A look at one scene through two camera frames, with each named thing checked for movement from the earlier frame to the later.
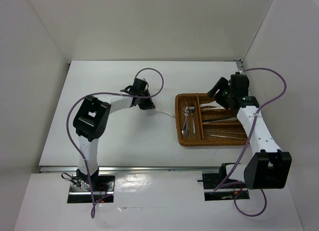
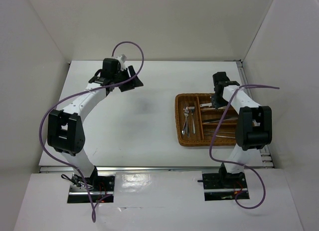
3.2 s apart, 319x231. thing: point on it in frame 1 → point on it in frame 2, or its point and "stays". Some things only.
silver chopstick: (235, 132) stays
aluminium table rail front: (134, 169) stays
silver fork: (186, 112) stays
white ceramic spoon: (168, 109) → (208, 104)
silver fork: (192, 109) stays
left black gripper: (148, 105) → (135, 83)
